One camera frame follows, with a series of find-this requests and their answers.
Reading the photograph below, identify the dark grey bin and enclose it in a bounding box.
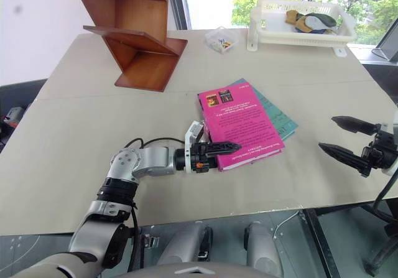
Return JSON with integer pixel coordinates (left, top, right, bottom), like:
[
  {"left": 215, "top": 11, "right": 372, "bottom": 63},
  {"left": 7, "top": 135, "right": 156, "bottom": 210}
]
[{"left": 0, "top": 78, "right": 48, "bottom": 155}]

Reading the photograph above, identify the grey rounded robot leg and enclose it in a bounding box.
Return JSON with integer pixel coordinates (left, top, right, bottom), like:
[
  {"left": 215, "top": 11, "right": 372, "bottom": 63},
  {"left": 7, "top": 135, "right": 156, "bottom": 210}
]
[
  {"left": 243, "top": 221, "right": 284, "bottom": 278},
  {"left": 157, "top": 221, "right": 215, "bottom": 267}
]

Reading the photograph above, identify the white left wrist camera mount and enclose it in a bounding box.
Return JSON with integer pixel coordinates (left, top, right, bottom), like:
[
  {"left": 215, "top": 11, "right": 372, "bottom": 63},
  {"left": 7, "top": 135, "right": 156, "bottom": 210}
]
[{"left": 183, "top": 120, "right": 206, "bottom": 175}]

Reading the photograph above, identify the red white device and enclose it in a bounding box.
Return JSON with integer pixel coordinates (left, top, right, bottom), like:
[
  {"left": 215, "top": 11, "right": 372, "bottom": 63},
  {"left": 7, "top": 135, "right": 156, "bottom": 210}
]
[{"left": 2, "top": 106, "right": 26, "bottom": 130}]

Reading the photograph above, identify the black table frame bar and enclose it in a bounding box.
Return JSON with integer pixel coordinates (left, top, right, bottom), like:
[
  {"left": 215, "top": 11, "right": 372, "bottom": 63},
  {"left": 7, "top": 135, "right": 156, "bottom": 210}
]
[{"left": 302, "top": 207, "right": 340, "bottom": 278}]

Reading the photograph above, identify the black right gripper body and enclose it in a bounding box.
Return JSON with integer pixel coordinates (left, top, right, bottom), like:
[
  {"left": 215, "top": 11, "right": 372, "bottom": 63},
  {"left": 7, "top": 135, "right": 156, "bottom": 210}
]
[{"left": 360, "top": 123, "right": 398, "bottom": 178}]

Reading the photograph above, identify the mustard yellow cloth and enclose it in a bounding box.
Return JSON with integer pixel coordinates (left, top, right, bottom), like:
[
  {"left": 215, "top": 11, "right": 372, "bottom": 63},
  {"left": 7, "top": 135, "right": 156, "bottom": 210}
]
[{"left": 285, "top": 9, "right": 308, "bottom": 34}]

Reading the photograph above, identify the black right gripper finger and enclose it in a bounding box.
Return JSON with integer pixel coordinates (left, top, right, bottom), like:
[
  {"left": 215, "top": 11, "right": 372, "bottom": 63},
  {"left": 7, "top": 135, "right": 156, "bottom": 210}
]
[
  {"left": 330, "top": 115, "right": 378, "bottom": 136},
  {"left": 318, "top": 142, "right": 364, "bottom": 172}
]

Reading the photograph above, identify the white plastic basket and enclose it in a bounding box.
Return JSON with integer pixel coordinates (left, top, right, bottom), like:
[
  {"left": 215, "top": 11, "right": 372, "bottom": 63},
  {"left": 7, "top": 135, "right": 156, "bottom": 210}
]
[{"left": 246, "top": 0, "right": 358, "bottom": 58}]

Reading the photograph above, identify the grey robot torso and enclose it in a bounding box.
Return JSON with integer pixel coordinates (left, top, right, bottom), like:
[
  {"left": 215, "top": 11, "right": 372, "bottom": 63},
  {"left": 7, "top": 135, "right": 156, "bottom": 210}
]
[{"left": 119, "top": 260, "right": 274, "bottom": 278}]

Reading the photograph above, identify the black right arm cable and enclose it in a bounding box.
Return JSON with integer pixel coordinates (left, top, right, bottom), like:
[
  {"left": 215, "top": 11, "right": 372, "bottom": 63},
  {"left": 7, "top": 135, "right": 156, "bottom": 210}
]
[{"left": 372, "top": 172, "right": 398, "bottom": 229}]

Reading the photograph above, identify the dark window frame post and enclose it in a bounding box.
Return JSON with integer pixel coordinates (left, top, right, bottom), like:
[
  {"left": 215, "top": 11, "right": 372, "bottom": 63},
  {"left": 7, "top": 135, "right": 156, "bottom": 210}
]
[{"left": 169, "top": 0, "right": 193, "bottom": 32}]

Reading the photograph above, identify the teal paperback book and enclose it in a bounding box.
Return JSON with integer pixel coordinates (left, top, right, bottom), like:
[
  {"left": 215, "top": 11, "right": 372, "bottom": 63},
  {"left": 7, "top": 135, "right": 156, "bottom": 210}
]
[{"left": 231, "top": 78, "right": 299, "bottom": 142}]

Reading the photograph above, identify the grey tablet stand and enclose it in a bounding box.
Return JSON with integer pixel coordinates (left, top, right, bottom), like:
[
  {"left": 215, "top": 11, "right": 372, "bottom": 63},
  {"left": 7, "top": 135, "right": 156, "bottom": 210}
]
[{"left": 371, "top": 25, "right": 398, "bottom": 65}]

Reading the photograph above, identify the thin white cable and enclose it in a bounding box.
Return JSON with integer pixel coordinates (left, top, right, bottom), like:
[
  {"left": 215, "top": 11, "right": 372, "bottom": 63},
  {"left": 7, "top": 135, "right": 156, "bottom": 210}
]
[{"left": 272, "top": 210, "right": 302, "bottom": 240}]

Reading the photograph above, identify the black floor stand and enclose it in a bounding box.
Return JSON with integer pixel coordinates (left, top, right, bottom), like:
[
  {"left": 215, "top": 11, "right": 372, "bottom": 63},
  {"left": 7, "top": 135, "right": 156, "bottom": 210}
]
[{"left": 363, "top": 221, "right": 398, "bottom": 276}]

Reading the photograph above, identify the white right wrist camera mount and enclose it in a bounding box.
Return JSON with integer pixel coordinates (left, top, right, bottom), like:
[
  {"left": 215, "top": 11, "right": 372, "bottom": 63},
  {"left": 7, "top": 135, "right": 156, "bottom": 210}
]
[{"left": 380, "top": 122, "right": 398, "bottom": 177}]

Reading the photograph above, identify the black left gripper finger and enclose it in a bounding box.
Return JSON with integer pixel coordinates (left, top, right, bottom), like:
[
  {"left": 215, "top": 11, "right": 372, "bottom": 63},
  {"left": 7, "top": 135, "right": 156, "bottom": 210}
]
[{"left": 206, "top": 141, "right": 243, "bottom": 157}]

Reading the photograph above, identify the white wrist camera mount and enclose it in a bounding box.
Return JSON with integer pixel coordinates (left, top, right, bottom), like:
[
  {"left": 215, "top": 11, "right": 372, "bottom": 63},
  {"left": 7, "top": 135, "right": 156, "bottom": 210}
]
[
  {"left": 380, "top": 122, "right": 398, "bottom": 177},
  {"left": 183, "top": 120, "right": 206, "bottom": 175}
]

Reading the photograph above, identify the small clear plastic box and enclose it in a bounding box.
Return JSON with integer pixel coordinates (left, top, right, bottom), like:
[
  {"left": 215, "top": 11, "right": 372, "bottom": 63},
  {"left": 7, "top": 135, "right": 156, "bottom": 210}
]
[{"left": 205, "top": 26, "right": 240, "bottom": 55}]

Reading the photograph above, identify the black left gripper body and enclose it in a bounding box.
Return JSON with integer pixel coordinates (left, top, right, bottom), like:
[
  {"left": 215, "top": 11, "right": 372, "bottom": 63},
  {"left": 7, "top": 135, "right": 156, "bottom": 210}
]
[{"left": 190, "top": 142, "right": 219, "bottom": 174}]

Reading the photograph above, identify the pink paperback book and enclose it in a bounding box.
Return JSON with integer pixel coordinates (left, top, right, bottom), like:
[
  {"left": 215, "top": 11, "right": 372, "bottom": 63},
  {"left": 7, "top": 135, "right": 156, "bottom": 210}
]
[{"left": 197, "top": 80, "right": 285, "bottom": 173}]

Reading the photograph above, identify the brown wooden bookshelf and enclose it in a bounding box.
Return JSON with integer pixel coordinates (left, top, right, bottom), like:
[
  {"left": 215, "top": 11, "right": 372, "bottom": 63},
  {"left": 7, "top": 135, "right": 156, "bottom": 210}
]
[{"left": 70, "top": 0, "right": 189, "bottom": 93}]

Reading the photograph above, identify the white cloth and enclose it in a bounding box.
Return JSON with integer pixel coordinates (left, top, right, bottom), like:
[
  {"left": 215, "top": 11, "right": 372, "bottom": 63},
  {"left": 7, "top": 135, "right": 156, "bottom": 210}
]
[{"left": 302, "top": 16, "right": 332, "bottom": 32}]

